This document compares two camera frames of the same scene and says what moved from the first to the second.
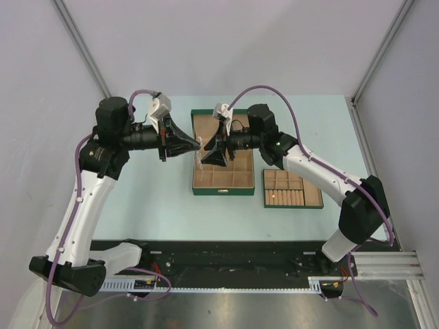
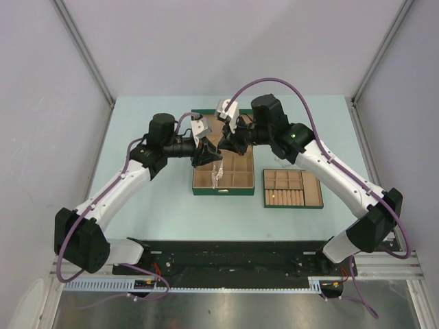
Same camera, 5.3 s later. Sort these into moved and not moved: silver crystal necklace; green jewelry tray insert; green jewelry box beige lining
Moved: silver crystal necklace
Not moved: green jewelry box beige lining; green jewelry tray insert
